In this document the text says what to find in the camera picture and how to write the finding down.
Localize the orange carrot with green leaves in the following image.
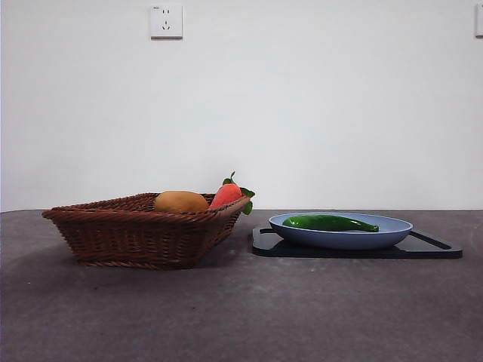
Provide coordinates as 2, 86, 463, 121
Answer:
208, 171, 256, 216

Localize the yellow-brown potato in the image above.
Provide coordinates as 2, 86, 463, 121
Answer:
154, 190, 209, 213

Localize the green pepper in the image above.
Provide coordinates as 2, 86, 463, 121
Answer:
281, 214, 380, 233

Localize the black cutting board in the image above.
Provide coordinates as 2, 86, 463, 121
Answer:
248, 225, 463, 260

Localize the light blue plate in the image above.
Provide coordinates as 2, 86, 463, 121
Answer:
268, 212, 414, 250

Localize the brown wicker basket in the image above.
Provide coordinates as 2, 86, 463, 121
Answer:
42, 192, 253, 271

